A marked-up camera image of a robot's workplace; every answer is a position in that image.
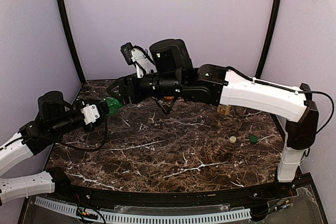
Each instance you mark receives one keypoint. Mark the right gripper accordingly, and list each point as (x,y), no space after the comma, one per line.
(126,90)

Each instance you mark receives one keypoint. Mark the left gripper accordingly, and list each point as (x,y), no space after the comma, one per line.
(103,109)

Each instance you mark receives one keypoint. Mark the green soda bottle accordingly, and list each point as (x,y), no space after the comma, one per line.
(111,105)

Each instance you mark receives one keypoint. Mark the yellow tea bottle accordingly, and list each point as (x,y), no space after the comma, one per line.
(223,109)

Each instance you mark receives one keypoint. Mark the coffee latte bottle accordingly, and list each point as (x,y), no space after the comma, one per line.
(240,110)

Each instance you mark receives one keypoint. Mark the cream bottle cap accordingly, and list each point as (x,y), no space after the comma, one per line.
(233,139)

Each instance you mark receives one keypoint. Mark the green bottle cap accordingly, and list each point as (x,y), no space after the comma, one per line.
(253,139)

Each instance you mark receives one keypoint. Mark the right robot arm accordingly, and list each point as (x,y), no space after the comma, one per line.
(166,70)

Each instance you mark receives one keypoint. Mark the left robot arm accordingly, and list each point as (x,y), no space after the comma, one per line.
(56,117)

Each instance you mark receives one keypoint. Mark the orange drink bottle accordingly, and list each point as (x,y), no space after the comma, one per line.
(169,98)

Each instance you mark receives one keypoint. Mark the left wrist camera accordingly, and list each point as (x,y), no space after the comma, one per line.
(91,114)

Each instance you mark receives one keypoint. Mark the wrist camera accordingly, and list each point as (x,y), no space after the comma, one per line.
(91,114)
(139,58)

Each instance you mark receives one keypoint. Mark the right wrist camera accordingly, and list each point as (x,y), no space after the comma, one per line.
(139,58)

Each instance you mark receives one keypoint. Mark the left black frame post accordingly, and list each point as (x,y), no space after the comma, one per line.
(70,40)

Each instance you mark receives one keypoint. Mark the black frame post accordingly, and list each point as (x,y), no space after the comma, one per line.
(70,40)
(268,38)

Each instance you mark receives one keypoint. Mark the white slotted cable duct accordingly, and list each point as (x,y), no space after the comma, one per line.
(132,214)

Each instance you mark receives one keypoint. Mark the black front rail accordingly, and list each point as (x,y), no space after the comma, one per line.
(249,197)

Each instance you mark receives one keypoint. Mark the right black frame post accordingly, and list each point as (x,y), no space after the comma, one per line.
(268,38)

